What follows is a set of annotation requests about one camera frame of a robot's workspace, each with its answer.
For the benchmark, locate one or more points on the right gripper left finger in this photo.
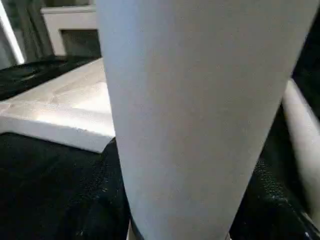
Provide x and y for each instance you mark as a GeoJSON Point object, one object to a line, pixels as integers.
{"type": "Point", "coordinates": [105, 200]}

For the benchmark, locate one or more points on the black plastic mat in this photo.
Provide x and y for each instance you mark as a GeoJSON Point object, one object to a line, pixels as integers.
{"type": "Point", "coordinates": [37, 187]}

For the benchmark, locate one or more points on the white sideboard cabinet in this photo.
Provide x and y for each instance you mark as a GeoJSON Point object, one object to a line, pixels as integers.
{"type": "Point", "coordinates": [72, 25]}

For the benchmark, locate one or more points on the grey curtain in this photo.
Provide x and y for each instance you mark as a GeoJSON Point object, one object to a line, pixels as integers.
{"type": "Point", "coordinates": [32, 30]}

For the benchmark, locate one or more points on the white plastic table leg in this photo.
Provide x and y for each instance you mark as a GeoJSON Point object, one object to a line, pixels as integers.
{"type": "Point", "coordinates": [302, 140]}
{"type": "Point", "coordinates": [195, 100]}

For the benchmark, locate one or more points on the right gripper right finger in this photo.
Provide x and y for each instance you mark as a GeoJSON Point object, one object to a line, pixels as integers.
{"type": "Point", "coordinates": [270, 207]}

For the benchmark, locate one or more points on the white plastic table top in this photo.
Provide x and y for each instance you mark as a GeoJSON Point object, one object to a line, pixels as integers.
{"type": "Point", "coordinates": [62, 107]}

